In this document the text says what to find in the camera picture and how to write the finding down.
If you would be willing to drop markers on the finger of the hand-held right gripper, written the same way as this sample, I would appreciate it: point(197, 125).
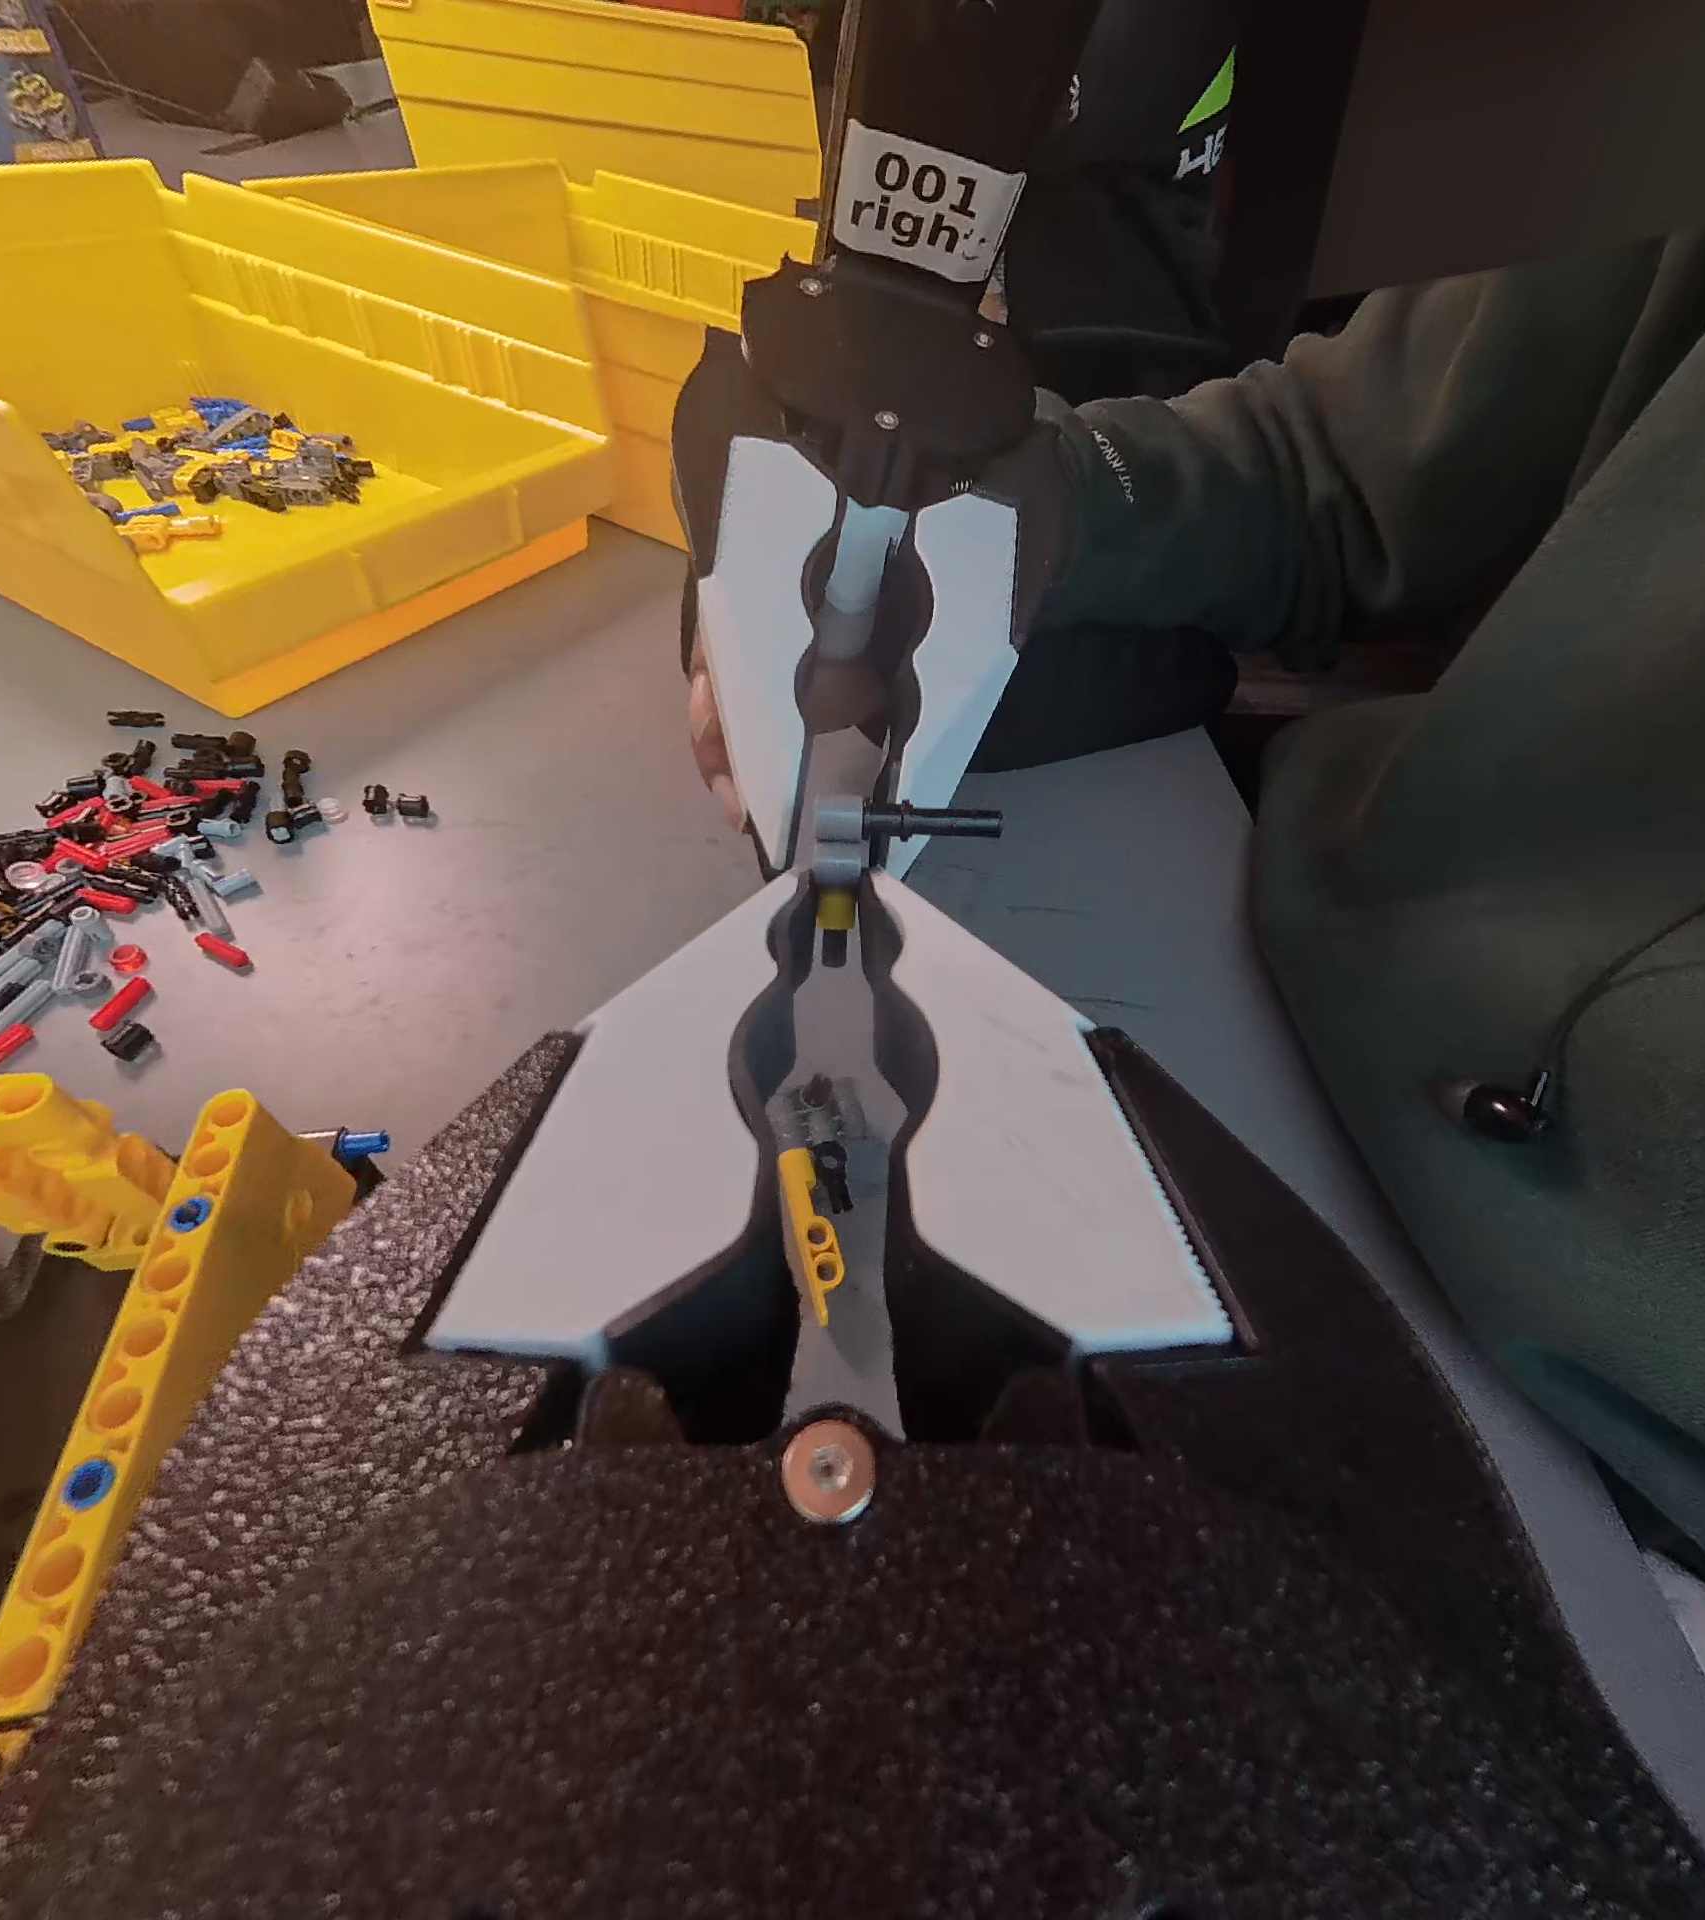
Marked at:
point(965, 631)
point(756, 600)

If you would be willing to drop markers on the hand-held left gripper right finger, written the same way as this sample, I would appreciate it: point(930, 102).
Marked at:
point(1047, 1170)

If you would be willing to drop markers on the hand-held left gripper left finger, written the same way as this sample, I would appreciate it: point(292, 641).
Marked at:
point(613, 1170)

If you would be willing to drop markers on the yellow grey lego arm assembly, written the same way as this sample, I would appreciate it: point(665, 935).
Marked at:
point(811, 1215)

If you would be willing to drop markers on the grey grille yellow lego subassembly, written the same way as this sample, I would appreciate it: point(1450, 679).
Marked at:
point(837, 841)

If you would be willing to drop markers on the black lego elbow connector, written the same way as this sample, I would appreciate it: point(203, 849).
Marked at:
point(285, 818)

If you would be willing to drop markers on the yellow black lego robot build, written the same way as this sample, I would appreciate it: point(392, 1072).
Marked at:
point(146, 1351)

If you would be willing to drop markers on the small black lego clip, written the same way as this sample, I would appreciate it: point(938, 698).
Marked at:
point(128, 1040)

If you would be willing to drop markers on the thick red lego pin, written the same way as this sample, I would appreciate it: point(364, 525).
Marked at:
point(122, 1002)

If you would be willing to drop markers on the heap of lego parts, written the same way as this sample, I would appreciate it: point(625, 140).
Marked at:
point(207, 458)

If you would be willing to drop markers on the pile of small lego pins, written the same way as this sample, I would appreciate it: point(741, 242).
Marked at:
point(42, 901)

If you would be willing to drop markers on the person's right hand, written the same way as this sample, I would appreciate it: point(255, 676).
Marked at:
point(715, 750)

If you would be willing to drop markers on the person's green sweatshirt torso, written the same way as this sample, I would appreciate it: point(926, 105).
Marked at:
point(1571, 974)

